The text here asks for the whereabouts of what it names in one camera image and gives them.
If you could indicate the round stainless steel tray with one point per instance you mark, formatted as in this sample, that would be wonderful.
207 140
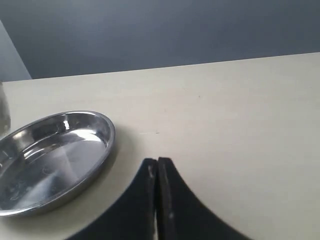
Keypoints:
48 162

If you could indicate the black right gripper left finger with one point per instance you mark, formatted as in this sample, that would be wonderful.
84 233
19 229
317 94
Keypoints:
132 216

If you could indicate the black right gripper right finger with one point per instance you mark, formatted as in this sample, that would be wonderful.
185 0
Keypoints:
180 215

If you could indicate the clear plastic shaker bottle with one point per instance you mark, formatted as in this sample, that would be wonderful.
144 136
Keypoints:
5 117

